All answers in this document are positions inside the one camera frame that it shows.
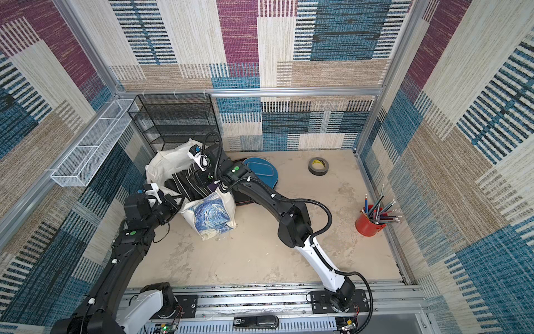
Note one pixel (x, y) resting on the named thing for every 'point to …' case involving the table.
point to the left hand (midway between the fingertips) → (185, 195)
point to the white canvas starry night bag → (206, 215)
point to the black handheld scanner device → (256, 321)
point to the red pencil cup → (367, 227)
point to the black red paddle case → (240, 197)
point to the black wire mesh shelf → (167, 120)
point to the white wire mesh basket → (78, 169)
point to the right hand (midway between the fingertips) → (201, 174)
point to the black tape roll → (318, 166)
